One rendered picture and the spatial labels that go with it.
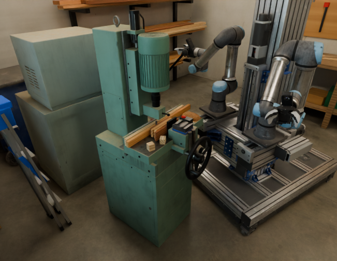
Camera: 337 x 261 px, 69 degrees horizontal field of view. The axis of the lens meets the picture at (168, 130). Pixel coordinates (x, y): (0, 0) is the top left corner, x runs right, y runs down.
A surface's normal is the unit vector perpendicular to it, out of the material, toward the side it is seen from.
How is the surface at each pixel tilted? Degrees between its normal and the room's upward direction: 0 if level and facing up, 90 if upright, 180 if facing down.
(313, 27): 90
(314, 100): 90
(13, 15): 90
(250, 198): 0
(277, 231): 0
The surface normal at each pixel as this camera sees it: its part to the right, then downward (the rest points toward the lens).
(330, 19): -0.68, 0.38
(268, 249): -0.01, -0.86
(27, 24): 0.73, 0.34
